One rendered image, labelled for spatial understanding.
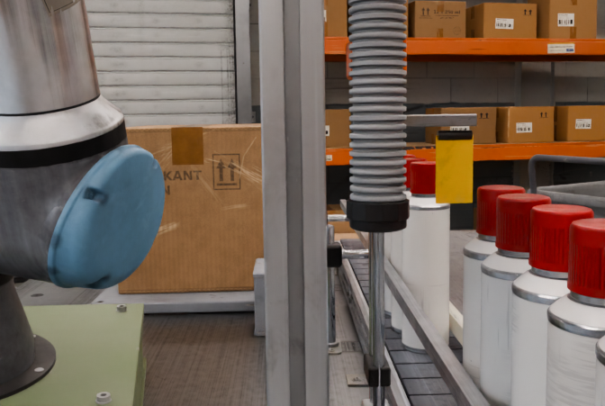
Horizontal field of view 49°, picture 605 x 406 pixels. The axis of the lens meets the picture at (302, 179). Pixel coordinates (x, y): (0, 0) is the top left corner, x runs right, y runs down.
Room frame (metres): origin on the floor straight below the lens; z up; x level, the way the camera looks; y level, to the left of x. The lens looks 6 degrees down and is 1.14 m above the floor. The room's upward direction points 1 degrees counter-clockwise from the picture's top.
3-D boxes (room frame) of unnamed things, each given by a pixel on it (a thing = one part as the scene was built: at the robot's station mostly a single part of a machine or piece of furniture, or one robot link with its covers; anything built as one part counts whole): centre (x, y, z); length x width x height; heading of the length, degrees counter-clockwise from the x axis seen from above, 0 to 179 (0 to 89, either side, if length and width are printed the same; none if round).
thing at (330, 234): (0.86, -0.06, 0.91); 0.07 x 0.03 x 0.16; 91
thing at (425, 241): (0.72, -0.13, 0.98); 0.05 x 0.05 x 0.20
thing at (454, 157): (0.53, -0.12, 1.09); 0.03 x 0.01 x 0.06; 91
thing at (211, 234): (1.21, 0.19, 0.99); 0.30 x 0.24 x 0.27; 3
